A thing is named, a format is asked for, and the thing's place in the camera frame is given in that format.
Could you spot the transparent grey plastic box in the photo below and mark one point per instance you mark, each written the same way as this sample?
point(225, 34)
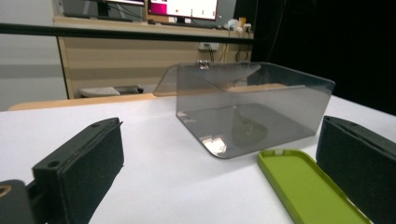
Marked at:
point(249, 124)

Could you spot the white power socket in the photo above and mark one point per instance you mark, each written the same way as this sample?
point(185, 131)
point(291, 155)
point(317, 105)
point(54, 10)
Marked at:
point(208, 46)

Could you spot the dark flat device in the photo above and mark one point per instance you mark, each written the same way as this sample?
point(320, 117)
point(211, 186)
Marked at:
point(129, 89)

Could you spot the green plastic lid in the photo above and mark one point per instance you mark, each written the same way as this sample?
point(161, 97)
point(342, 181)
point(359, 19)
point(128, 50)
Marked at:
point(305, 189)

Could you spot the dark monitor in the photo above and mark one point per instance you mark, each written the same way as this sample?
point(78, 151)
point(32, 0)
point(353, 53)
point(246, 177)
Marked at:
point(87, 7)

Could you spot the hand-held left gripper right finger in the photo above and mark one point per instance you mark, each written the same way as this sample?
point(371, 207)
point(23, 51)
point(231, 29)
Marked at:
point(358, 168)

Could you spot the wooden desk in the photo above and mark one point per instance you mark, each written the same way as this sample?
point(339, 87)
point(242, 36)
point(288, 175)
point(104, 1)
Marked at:
point(124, 59)

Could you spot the yellow cup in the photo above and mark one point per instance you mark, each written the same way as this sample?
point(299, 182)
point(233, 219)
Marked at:
point(242, 21)

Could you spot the white tissue pack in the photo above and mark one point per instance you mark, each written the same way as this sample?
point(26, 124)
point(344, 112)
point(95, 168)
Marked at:
point(232, 24)

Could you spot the black horizontal bar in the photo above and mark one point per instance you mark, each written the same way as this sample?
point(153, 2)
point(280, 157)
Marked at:
point(93, 32)

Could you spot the white flat device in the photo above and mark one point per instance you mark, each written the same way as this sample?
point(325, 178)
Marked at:
point(98, 91)

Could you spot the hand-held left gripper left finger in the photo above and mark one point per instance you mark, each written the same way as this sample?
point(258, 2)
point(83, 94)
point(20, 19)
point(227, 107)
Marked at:
point(84, 165)

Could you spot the monitor with pink screen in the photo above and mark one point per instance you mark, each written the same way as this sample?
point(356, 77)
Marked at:
point(186, 7)

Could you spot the black keyboard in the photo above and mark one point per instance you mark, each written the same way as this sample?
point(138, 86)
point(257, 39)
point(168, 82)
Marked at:
point(186, 24)

